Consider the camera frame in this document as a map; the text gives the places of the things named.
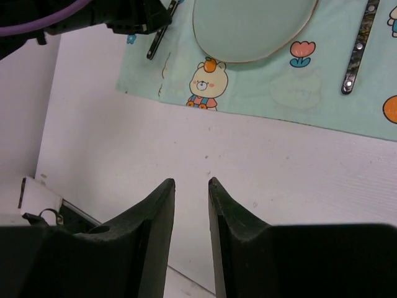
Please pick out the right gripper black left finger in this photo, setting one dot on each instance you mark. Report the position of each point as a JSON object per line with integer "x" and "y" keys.
{"x": 124, "y": 257}

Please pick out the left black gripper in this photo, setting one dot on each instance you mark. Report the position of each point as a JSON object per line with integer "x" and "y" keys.
{"x": 125, "y": 17}

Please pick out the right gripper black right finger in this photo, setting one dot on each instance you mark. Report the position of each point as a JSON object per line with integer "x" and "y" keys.
{"x": 241, "y": 248}

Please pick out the steel fork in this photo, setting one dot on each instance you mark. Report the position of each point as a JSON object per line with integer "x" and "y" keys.
{"x": 160, "y": 34}

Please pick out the light green floral plate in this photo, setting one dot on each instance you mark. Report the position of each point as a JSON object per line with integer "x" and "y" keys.
{"x": 245, "y": 31}

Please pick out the green cartoon print cloth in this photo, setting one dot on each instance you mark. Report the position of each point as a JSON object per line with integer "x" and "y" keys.
{"x": 301, "y": 83}

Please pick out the steel table knife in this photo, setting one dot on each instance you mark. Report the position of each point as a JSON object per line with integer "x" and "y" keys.
{"x": 360, "y": 44}

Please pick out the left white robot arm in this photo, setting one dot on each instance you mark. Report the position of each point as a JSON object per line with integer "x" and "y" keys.
{"x": 25, "y": 20}

